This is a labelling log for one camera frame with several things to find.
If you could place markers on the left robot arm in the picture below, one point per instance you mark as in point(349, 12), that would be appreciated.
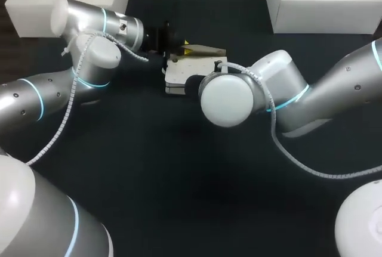
point(30, 102)

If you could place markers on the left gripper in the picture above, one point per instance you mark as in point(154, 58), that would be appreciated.
point(161, 39)

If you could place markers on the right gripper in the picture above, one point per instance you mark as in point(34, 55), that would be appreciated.
point(193, 84)

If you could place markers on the large white block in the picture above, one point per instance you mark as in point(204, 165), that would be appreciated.
point(322, 9)
point(59, 3)

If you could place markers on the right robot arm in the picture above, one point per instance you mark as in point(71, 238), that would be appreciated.
point(328, 90)

